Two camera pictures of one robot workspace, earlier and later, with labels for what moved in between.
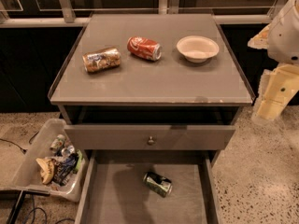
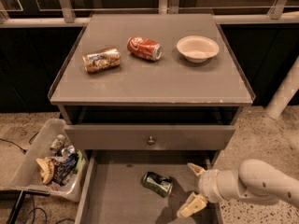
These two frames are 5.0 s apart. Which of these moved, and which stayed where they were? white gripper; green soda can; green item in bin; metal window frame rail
Moved: white gripper
Stayed: green item in bin; metal window frame rail; green soda can
